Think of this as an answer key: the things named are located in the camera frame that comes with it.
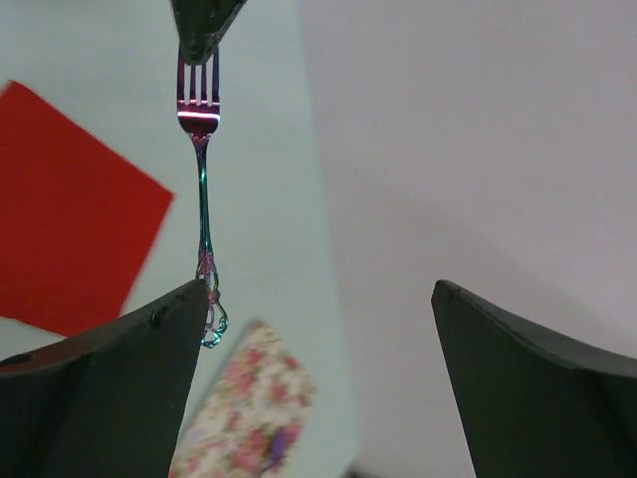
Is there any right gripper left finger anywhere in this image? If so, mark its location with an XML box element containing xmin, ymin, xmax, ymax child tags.
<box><xmin>1</xmin><ymin>280</ymin><xmax>208</xmax><ymax>478</ymax></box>

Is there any iridescent fork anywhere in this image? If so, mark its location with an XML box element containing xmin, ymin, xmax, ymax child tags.
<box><xmin>176</xmin><ymin>49</ymin><xmax>229</xmax><ymax>349</ymax></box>

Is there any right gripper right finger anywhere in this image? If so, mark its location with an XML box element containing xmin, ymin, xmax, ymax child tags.
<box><xmin>431</xmin><ymin>280</ymin><xmax>636</xmax><ymax>478</ymax></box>

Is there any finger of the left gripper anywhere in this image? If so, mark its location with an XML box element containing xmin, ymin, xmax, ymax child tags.
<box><xmin>170</xmin><ymin>0</ymin><xmax>246</xmax><ymax>64</ymax></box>

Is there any floral tray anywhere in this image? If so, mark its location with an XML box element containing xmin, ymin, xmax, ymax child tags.
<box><xmin>168</xmin><ymin>321</ymin><xmax>317</xmax><ymax>477</ymax></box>

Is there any red paper napkin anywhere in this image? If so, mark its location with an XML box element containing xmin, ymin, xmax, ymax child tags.
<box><xmin>1</xmin><ymin>82</ymin><xmax>173</xmax><ymax>337</ymax></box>

